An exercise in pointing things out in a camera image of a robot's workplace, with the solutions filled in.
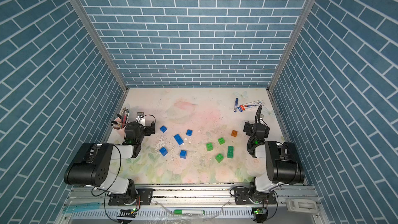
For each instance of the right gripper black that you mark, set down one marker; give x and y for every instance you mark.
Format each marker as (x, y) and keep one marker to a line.
(249, 127)

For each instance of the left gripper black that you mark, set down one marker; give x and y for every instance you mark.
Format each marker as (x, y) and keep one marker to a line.
(148, 131)

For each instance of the long blue lego brick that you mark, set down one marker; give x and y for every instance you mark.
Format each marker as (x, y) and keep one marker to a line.
(178, 139)

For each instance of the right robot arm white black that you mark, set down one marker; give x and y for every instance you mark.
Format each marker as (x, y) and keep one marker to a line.
(283, 165)

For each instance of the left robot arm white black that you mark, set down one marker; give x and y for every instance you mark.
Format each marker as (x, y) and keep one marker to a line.
(90, 166)

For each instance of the small blue lego far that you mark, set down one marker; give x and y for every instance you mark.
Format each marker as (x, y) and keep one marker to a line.
(163, 129)

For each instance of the orange lego brick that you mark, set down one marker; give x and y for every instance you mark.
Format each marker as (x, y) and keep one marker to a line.
(234, 133)

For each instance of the long green lego brick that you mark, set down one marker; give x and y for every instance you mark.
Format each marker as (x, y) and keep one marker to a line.
(230, 152)

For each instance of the green lego small upper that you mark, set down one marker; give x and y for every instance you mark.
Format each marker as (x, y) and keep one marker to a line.
(221, 141)

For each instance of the green lego near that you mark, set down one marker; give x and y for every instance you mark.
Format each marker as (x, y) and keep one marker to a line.
(219, 158)

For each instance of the green lego left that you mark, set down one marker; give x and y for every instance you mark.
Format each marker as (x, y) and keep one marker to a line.
(209, 146)

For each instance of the pink pen bucket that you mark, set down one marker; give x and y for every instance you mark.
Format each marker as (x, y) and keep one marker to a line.
(117, 127)

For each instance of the bundle of pens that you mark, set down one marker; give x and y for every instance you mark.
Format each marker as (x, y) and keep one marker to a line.
(124, 116)

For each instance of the white toothpaste tube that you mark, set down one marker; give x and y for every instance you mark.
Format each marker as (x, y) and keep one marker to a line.
(251, 105)

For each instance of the blue marker pen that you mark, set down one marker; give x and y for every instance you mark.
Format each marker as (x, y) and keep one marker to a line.
(236, 105)

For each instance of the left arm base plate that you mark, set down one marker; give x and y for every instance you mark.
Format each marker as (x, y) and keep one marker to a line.
(138, 197)

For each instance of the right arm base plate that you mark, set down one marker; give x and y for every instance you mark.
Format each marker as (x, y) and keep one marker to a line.
(244, 196)

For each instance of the white plastic handle part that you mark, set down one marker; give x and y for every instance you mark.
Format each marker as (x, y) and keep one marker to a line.
(305, 206)

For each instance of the green marker on rail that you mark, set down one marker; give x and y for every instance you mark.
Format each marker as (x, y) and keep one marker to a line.
(189, 211)

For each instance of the aluminium front rail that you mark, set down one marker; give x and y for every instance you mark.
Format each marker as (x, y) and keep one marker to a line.
(87, 206)

